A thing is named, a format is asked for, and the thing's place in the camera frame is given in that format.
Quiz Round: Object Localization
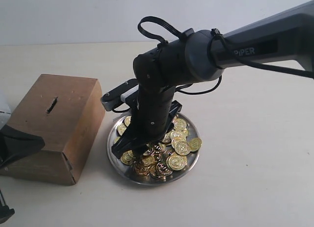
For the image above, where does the brown cardboard slotted box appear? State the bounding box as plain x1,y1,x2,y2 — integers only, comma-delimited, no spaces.
0,74,105,185

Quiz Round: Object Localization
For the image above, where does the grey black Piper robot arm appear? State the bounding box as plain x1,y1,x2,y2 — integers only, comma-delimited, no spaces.
101,1,314,158

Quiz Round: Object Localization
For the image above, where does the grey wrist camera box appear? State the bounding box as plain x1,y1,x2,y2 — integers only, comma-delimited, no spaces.
101,78,138,111

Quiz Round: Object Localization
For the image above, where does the gold coin right middle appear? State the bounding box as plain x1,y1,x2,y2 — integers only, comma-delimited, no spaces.
174,141,190,156

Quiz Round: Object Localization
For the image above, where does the gold coin right front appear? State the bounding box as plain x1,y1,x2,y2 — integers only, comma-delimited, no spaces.
166,154,187,171

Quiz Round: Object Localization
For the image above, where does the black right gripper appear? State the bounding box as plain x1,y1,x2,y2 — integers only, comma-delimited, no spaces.
111,86,176,159

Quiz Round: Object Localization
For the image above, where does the gold coin on plate rim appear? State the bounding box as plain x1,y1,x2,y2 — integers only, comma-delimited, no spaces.
188,137,202,152

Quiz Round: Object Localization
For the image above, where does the round silver metal plate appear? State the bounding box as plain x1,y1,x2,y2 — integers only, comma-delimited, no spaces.
106,112,199,186

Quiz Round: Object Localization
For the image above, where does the gold coin upper right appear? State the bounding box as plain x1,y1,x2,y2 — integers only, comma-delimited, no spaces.
173,118,187,131

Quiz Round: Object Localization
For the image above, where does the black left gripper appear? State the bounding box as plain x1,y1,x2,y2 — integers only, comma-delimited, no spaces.
0,125,45,169

